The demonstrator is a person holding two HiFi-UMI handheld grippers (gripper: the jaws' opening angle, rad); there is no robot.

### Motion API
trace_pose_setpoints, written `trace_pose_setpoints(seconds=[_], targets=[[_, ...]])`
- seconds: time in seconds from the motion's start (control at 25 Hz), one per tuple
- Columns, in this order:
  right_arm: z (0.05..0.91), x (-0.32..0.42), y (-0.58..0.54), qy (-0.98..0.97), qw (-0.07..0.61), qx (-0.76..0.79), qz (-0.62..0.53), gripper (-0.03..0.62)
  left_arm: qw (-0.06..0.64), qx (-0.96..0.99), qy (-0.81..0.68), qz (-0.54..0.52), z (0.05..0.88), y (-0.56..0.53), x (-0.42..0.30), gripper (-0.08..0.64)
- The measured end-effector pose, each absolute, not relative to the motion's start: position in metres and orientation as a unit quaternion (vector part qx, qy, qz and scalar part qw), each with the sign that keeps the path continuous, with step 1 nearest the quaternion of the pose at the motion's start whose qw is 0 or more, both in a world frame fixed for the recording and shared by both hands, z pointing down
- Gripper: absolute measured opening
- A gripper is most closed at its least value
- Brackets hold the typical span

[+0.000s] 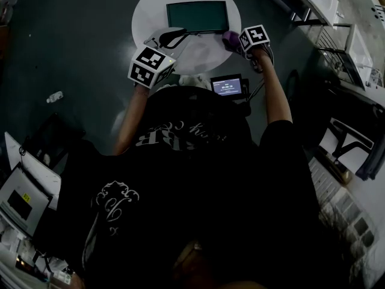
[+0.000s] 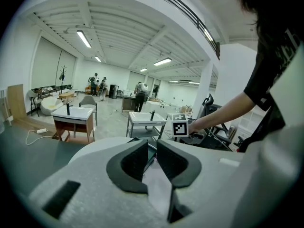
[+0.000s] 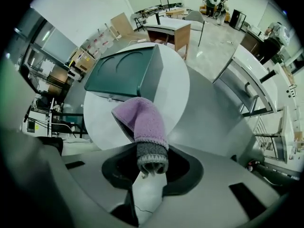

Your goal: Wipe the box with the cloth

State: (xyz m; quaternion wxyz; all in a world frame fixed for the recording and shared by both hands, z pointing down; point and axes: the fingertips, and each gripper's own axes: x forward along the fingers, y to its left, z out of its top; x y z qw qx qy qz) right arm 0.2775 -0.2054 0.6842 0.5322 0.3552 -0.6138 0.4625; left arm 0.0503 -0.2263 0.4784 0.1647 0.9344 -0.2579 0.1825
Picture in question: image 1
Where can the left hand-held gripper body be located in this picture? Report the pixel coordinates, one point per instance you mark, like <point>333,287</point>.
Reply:
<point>145,68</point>

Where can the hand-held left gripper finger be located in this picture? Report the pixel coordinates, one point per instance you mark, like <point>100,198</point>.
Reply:
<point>182,48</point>
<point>165,36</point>

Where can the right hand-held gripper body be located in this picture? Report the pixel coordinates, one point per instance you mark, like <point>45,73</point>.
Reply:
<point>255,36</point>

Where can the purple cloth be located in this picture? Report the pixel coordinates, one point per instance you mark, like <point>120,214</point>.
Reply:
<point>231,39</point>

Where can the dark green tray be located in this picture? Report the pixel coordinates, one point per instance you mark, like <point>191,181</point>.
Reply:
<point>197,16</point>

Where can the person's right forearm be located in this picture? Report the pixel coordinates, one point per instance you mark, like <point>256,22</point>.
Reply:
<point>276,95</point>

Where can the person's left forearm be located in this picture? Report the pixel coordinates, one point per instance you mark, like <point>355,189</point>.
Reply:
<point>130,122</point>

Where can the small display screen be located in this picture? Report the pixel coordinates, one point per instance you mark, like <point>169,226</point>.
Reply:
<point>226,86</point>

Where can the small clear plastic bottle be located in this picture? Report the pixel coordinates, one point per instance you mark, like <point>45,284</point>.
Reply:
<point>54,97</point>

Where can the white sink unit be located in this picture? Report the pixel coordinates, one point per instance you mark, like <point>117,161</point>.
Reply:
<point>358,53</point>

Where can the person's black printed t-shirt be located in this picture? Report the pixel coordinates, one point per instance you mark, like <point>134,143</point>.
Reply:
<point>186,191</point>

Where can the black office chair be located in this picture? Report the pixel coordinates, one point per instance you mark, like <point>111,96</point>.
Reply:
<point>358,143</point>

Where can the black metal frame stand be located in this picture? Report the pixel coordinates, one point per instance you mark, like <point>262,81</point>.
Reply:
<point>54,137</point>

